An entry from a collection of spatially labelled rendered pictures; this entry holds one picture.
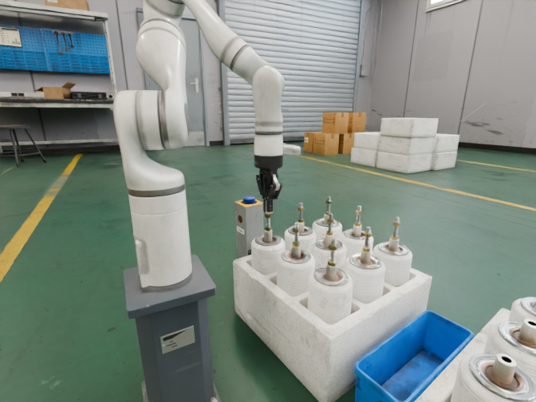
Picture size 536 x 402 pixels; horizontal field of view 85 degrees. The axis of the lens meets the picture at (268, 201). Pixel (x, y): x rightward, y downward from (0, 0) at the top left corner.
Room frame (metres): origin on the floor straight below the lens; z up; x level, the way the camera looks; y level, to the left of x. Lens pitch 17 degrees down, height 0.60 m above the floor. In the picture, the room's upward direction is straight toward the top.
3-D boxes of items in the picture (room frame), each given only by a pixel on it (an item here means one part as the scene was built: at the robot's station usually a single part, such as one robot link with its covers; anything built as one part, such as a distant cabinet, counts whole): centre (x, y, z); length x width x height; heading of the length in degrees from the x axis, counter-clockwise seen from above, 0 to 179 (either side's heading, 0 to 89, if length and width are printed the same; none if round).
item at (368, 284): (0.64, -0.24, 0.16); 0.10 x 0.10 x 0.18
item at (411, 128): (3.21, -1.49, 0.45); 0.39 x 0.39 x 0.18; 28
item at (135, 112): (0.49, 0.19, 0.54); 0.09 x 0.09 x 0.17; 12
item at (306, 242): (0.83, -0.10, 0.16); 0.10 x 0.10 x 0.18
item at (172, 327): (0.49, 0.19, 0.15); 0.15 x 0.15 x 0.30; 27
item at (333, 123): (4.51, -0.99, 0.45); 0.30 x 0.24 x 0.30; 29
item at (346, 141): (4.59, -1.15, 0.15); 0.30 x 0.24 x 0.30; 28
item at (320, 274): (0.57, -0.14, 0.25); 0.08 x 0.08 x 0.01
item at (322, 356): (0.74, -0.17, 0.09); 0.39 x 0.39 x 0.18; 35
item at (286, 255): (0.67, -0.07, 0.25); 0.08 x 0.08 x 0.01
